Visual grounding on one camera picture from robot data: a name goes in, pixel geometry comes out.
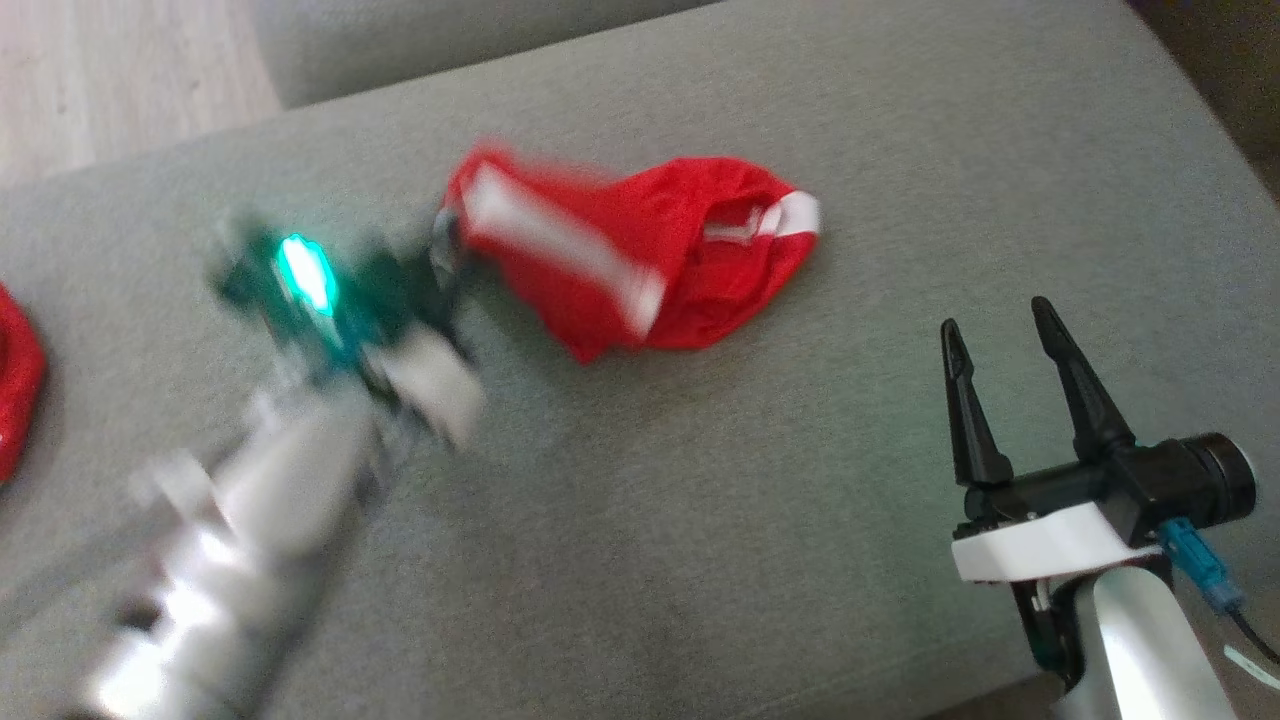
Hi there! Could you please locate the grey sofa cushion with seam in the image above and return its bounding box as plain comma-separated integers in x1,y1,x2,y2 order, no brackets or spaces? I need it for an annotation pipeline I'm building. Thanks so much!
250,0,723,109

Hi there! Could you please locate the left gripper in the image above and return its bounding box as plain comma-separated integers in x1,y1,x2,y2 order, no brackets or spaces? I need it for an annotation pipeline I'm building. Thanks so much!
210,205,486,451

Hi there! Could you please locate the red jersey with white trim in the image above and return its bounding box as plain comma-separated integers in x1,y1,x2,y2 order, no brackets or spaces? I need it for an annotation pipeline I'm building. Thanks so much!
440,145,823,364

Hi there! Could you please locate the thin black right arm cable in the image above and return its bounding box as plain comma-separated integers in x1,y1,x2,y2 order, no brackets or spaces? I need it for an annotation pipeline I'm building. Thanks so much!
1225,605,1280,669

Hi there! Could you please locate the blue right cable connector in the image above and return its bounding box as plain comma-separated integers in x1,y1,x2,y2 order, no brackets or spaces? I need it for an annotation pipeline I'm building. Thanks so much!
1160,517,1246,613

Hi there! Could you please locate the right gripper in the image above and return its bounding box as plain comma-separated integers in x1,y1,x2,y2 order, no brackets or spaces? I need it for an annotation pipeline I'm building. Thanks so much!
940,296,1166,691

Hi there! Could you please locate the red garment with black print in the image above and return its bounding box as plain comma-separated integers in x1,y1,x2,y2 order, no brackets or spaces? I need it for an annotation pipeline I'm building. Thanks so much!
0,283,49,486

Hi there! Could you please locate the grey fabric sofa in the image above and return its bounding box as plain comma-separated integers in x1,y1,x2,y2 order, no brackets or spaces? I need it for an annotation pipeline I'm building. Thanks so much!
0,0,1280,720

